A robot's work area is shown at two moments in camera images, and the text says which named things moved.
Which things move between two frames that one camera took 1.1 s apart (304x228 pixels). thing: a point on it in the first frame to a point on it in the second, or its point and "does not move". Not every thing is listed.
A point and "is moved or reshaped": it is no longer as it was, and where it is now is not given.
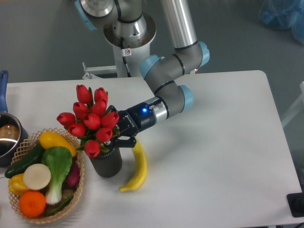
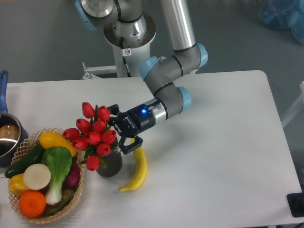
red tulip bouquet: x=92 y=121 is moved or reshaped
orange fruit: x=32 y=204 does not move
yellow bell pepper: x=16 y=185 does not move
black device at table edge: x=296 y=203 does not move
